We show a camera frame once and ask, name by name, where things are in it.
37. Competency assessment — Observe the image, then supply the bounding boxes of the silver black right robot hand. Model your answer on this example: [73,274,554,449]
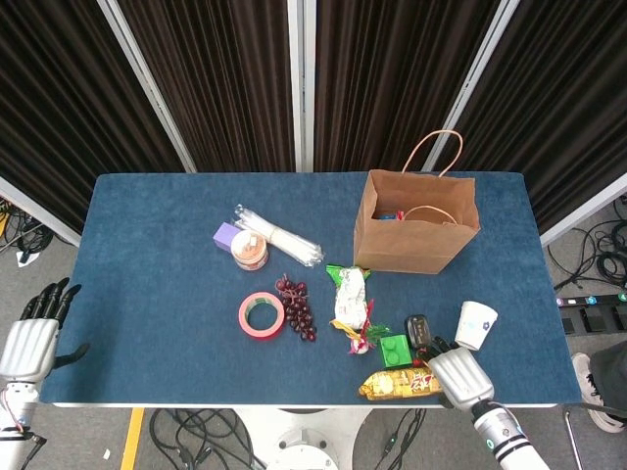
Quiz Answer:
[415,335,496,411]

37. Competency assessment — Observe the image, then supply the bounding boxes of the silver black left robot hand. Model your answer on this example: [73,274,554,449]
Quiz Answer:
[0,277,92,384]

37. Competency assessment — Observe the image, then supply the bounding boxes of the white paper cup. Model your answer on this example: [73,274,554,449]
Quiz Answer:
[454,300,500,352]

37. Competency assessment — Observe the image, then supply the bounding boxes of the black bottle red cap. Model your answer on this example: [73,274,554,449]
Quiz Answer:
[404,314,437,368]

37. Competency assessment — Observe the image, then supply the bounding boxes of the gold biscuit package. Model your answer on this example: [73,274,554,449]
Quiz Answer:
[358,367,445,401]

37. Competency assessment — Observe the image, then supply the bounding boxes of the white green snack packet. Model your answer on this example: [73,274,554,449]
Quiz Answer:
[325,263,373,332]

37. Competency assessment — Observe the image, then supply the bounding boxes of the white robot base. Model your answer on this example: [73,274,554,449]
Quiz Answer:
[233,405,374,470]

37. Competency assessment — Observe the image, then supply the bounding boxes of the green toy building brick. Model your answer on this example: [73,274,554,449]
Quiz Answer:
[379,334,413,369]

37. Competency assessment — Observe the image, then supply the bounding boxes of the white sneaker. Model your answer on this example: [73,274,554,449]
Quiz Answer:
[570,352,613,434]

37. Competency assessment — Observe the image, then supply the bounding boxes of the blue table cloth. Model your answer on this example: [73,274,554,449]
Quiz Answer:
[38,170,584,407]

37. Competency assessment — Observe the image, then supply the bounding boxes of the metal stand leg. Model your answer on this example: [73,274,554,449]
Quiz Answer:
[562,408,585,470]

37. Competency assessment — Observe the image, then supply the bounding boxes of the yellow floor tape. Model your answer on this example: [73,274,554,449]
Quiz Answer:
[120,407,146,470]

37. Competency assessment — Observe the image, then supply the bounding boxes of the brown paper carrier bag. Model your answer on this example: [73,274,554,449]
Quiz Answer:
[352,129,482,275]

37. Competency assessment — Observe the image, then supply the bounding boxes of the dark trouser leg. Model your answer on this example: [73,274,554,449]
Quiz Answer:
[589,341,627,407]

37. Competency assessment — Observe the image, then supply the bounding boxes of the purple plastic grape bunch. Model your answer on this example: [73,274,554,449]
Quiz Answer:
[274,273,318,343]

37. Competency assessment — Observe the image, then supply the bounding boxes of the red tape roll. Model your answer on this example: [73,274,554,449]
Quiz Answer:
[238,291,286,340]

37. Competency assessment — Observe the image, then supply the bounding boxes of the bundle of wrapped straws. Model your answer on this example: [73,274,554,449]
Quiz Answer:
[232,204,325,268]

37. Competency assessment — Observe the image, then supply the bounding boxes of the purple cube block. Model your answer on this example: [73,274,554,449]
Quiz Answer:
[213,221,241,254]

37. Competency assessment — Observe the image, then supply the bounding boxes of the dark corrugated partition panel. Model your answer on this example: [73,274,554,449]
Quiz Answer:
[119,0,297,173]
[453,0,627,235]
[0,0,186,235]
[314,0,501,173]

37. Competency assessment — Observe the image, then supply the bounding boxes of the black cable green light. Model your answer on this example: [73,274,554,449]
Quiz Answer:
[374,407,427,470]

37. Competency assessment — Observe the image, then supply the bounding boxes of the black floor cables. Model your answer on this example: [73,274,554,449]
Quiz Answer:
[0,195,55,260]
[547,194,627,295]
[148,407,268,470]

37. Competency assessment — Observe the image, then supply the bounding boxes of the white partition frame rail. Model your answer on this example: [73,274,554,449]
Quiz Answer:
[0,175,82,248]
[538,184,627,248]

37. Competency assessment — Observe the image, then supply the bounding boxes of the white partition frame post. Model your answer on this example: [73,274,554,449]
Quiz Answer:
[423,0,520,172]
[96,0,198,173]
[286,0,317,173]

